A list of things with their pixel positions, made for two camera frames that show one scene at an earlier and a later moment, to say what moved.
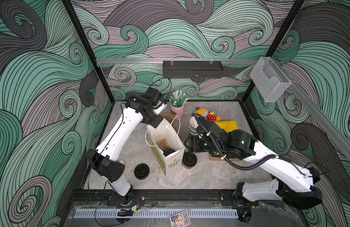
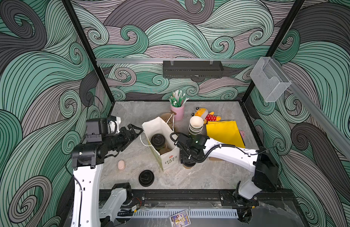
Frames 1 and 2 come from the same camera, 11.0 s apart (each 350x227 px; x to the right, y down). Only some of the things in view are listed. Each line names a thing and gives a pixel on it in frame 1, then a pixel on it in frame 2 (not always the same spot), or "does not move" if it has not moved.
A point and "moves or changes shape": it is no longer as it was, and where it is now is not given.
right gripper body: (198, 144) -> (183, 144)
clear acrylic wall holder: (269, 79) does not move
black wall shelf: (197, 71) does not move
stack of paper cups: (192, 126) does not move
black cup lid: (167, 151) -> (158, 140)
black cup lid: (141, 171) -> (146, 178)
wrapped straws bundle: (178, 100) does not move
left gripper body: (154, 120) -> (117, 141)
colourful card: (181, 219) does not move
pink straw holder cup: (179, 111) does not move
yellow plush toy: (210, 117) does not move
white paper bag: (171, 161) moves or changes shape
